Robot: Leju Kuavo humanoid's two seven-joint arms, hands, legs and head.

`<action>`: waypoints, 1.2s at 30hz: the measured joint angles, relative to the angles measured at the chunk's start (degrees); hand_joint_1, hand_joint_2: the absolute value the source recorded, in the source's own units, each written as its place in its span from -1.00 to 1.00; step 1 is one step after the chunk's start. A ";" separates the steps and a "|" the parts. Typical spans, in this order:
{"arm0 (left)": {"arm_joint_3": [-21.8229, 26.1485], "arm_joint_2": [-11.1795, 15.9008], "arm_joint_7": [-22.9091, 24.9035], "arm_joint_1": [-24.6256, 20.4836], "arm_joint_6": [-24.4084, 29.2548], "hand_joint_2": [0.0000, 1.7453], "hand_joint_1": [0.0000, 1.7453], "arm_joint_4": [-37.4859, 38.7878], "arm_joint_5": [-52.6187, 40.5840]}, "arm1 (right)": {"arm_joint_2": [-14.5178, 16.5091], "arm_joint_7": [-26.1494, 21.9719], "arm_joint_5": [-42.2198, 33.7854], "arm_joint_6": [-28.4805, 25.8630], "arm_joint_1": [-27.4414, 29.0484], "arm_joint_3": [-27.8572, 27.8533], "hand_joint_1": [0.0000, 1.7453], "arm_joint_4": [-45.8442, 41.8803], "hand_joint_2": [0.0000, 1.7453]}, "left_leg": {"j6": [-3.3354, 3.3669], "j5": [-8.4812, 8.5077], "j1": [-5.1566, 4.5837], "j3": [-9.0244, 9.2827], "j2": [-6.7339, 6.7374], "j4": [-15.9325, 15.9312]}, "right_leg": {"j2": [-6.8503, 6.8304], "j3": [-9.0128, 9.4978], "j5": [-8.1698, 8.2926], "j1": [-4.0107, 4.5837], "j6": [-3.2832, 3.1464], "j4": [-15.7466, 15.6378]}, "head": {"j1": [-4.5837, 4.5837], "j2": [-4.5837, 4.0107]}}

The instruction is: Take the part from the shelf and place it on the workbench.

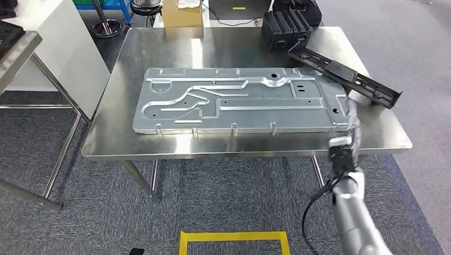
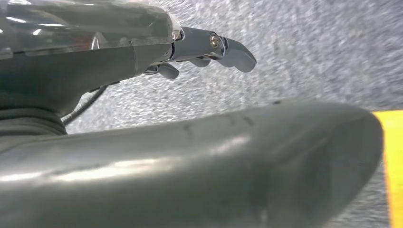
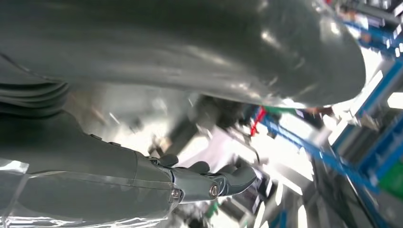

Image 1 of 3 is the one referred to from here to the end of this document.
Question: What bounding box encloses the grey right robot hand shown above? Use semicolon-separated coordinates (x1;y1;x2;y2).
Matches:
342;97;364;157

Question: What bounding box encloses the black plastic panel part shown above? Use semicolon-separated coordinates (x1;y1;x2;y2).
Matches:
288;41;404;110

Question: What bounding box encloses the stainless steel workbench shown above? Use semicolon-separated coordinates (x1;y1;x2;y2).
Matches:
81;26;413;203

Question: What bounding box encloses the black ribbed box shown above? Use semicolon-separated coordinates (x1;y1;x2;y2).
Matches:
286;10;314;49
261;10;295;53

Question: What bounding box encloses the stamped grey metal plate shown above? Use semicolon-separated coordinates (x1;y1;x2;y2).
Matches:
132;66;360;136

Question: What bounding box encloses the cardboard box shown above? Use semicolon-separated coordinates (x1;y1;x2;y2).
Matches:
161;0;204;29

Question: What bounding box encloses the black round stand base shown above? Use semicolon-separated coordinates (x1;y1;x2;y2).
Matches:
130;0;163;16

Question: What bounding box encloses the barrier stanchion with round base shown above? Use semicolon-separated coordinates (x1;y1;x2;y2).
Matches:
91;0;123;39

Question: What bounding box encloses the white cabinet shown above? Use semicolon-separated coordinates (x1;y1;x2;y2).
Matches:
0;0;112;121

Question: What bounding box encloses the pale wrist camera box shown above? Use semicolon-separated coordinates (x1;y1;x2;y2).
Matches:
328;136;353;149

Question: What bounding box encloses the black camera bracket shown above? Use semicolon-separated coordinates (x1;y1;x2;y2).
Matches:
329;144;357;177

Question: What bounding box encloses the thick black cable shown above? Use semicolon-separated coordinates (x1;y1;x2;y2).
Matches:
302;172;344;255

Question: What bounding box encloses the thin black cord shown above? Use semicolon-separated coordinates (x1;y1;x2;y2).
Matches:
201;2;264;28

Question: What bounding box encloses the blue metal frame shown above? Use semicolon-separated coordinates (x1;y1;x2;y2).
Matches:
72;0;133;26

